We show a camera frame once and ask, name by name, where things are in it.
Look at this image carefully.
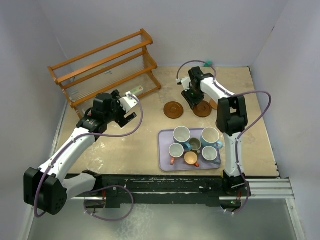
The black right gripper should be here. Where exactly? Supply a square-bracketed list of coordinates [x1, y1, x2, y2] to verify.
[181, 85, 205, 109]

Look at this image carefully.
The ringed brown wooden coaster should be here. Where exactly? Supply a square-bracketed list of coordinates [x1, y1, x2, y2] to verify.
[163, 101, 184, 119]

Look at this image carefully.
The large light blue mug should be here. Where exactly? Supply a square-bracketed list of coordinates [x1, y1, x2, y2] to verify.
[200, 127, 224, 149]

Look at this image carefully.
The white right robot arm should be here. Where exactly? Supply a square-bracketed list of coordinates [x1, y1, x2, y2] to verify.
[176, 66, 251, 196]

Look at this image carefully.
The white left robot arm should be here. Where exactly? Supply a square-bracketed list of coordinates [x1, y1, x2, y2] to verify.
[23, 90, 141, 218]

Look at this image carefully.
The olive green mug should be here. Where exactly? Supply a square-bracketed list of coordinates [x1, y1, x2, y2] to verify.
[189, 137, 202, 155]

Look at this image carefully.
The lavender plastic tray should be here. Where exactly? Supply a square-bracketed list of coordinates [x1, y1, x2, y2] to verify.
[157, 128, 223, 172]

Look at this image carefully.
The orange wooden shelf rack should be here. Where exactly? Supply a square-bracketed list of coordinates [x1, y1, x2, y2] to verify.
[48, 29, 162, 118]

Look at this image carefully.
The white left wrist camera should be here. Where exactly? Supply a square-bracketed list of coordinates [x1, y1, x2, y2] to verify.
[119, 91, 138, 113]

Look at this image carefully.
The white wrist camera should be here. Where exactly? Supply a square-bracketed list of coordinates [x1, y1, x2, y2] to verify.
[119, 91, 138, 113]
[176, 76, 191, 91]

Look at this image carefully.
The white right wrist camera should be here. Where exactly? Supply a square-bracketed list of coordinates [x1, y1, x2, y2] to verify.
[176, 76, 191, 91]

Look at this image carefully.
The white mug blue handle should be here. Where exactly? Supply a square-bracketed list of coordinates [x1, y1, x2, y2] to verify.
[173, 126, 192, 151]

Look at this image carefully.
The green object at wall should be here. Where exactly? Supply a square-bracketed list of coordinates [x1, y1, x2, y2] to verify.
[203, 61, 213, 68]

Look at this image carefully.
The white mug orange handle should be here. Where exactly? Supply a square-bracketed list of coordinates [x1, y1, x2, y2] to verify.
[168, 143, 185, 166]

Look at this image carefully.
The white mug grey-blue handle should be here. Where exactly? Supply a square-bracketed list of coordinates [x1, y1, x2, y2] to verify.
[201, 146, 221, 165]

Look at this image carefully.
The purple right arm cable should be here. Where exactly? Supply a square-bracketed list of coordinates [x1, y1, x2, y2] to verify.
[176, 59, 272, 216]

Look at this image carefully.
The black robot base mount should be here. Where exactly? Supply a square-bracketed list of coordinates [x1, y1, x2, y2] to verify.
[80, 174, 251, 208]

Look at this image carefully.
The aluminium frame rail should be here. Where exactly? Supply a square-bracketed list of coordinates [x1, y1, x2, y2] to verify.
[29, 177, 296, 200]

